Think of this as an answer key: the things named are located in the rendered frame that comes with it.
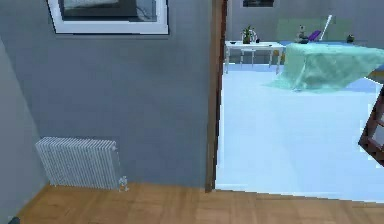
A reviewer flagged white ribbed radiator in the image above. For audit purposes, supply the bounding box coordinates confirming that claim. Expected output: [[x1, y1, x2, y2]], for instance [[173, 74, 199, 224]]
[[35, 136, 130, 193]]

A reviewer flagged brown wooden door frame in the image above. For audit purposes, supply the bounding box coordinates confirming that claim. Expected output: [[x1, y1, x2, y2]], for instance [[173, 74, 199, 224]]
[[204, 0, 229, 193]]

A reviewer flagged pale green bed cover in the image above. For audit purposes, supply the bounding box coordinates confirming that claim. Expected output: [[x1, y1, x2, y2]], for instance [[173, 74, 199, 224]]
[[265, 42, 384, 93]]

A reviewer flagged grey stacked figurine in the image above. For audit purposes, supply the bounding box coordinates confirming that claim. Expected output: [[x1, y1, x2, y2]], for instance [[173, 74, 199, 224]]
[[294, 24, 310, 45]]

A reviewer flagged white framed wall picture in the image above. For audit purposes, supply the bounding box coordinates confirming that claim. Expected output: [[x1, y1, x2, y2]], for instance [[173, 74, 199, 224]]
[[46, 0, 170, 35]]

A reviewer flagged white table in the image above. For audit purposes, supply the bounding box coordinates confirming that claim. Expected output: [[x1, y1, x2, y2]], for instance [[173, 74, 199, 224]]
[[224, 40, 287, 75]]

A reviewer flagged dark brown shelf unit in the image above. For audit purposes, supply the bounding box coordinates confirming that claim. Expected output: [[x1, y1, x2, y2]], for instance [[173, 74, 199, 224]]
[[357, 87, 384, 168]]

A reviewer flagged dark framed wall picture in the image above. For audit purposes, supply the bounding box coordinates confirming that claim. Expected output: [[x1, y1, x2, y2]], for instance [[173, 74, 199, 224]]
[[242, 0, 275, 8]]

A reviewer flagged green house plant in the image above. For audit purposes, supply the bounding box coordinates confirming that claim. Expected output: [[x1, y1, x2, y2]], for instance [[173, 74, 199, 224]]
[[241, 25, 257, 45]]

